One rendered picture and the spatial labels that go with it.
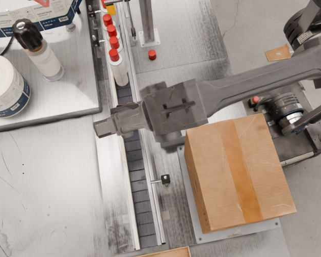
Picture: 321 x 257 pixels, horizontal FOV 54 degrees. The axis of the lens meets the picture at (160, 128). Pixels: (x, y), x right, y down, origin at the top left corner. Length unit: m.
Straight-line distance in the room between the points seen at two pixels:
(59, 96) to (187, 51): 0.58
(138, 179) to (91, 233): 0.26
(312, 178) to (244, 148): 1.31
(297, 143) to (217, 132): 1.09
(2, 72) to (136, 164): 0.60
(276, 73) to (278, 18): 2.13
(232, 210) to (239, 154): 0.16
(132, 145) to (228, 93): 0.71
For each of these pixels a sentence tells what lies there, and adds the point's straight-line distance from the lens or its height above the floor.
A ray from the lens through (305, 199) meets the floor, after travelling 2.18.
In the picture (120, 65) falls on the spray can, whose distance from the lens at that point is 1.17.
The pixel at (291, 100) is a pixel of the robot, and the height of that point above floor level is 0.42.
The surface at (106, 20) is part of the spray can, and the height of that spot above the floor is 1.08.
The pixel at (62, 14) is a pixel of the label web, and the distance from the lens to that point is 1.43.
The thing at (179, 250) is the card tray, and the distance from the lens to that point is 1.17.
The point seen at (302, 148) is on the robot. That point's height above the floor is 0.24.
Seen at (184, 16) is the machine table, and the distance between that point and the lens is 1.54.
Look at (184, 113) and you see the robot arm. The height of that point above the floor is 1.54.
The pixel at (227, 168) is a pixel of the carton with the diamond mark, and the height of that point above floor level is 1.12.
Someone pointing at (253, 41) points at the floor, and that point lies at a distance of 2.55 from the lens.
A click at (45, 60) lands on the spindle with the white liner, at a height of 1.02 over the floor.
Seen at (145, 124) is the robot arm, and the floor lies 1.43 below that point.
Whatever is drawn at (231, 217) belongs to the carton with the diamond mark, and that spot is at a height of 1.12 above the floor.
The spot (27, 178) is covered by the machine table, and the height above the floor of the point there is 0.83.
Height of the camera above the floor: 2.00
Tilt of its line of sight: 69 degrees down
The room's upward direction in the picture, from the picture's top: 7 degrees counter-clockwise
